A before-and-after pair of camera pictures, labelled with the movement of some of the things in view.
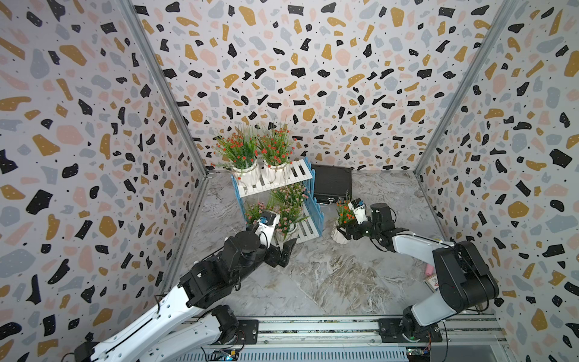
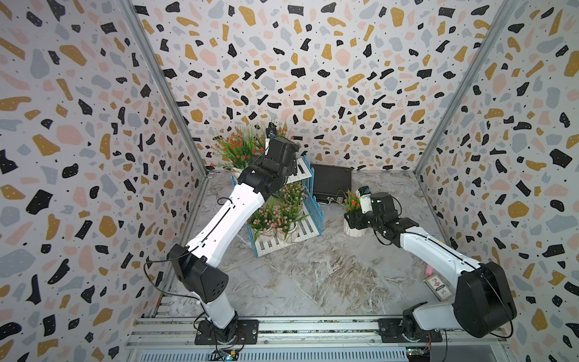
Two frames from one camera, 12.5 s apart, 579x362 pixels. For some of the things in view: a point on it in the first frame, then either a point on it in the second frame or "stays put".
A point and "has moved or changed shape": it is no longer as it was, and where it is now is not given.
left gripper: [274, 251] to [294, 165]
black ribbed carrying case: [332, 184] stays put
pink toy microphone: [430, 270] stays put
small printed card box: [432, 283] stays put
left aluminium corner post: [148, 44] stays put
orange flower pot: [345, 216] has moved or changed shape
